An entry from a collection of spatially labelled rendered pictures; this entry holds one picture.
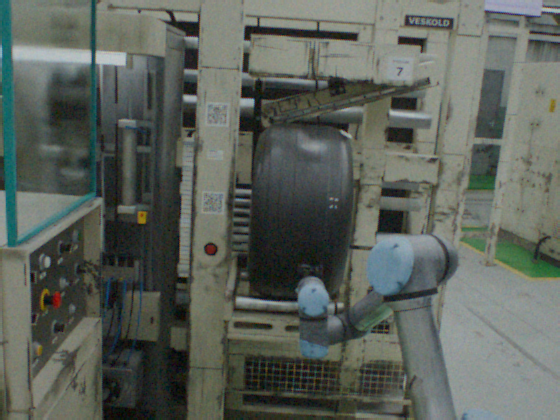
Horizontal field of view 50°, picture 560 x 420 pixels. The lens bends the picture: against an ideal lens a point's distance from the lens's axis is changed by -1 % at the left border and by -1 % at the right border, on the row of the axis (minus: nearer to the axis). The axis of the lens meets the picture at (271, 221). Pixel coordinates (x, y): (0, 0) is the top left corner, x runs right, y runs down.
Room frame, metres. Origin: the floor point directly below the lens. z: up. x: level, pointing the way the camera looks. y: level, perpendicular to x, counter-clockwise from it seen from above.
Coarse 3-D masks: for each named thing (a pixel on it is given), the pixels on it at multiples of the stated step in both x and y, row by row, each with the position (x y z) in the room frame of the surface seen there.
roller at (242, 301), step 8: (240, 296) 1.91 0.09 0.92; (248, 296) 1.91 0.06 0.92; (256, 296) 1.91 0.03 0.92; (240, 304) 1.89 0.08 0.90; (248, 304) 1.89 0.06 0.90; (256, 304) 1.89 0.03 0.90; (264, 304) 1.89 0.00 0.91; (272, 304) 1.89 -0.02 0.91; (280, 304) 1.89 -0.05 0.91; (288, 304) 1.89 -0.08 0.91; (296, 304) 1.89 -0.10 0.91; (328, 304) 1.90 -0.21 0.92; (336, 304) 1.90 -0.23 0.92; (296, 312) 1.90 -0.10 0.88; (328, 312) 1.89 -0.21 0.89; (336, 312) 1.89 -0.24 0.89
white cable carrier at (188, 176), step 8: (192, 136) 2.02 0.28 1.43; (184, 152) 1.98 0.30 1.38; (192, 152) 2.00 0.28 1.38; (184, 160) 1.98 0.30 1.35; (192, 160) 1.98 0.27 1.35; (184, 168) 1.98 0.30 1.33; (192, 168) 1.98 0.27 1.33; (184, 176) 1.98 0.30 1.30; (192, 176) 2.00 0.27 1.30; (184, 184) 1.99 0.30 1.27; (192, 184) 2.00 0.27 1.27; (184, 192) 1.98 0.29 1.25; (192, 192) 1.99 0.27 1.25; (184, 200) 1.98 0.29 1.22; (192, 200) 2.00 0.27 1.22; (184, 208) 1.99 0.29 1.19; (192, 208) 1.99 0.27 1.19; (184, 216) 1.98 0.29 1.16; (184, 224) 1.98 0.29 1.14; (184, 232) 1.98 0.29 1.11; (184, 240) 1.98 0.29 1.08; (184, 248) 1.98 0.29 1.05; (184, 256) 1.98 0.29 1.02; (184, 264) 1.98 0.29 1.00
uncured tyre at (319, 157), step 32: (288, 128) 1.97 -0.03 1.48; (320, 128) 2.00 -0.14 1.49; (256, 160) 1.88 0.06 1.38; (288, 160) 1.83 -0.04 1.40; (320, 160) 1.84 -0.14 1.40; (352, 160) 1.90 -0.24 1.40; (256, 192) 1.81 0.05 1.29; (288, 192) 1.78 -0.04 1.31; (320, 192) 1.78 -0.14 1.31; (352, 192) 1.83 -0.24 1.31; (256, 224) 1.78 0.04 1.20; (288, 224) 1.75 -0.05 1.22; (320, 224) 1.75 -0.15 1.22; (256, 256) 1.79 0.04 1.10; (288, 256) 1.76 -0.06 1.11; (320, 256) 1.76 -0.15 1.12; (256, 288) 1.89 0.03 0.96; (288, 288) 1.83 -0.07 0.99
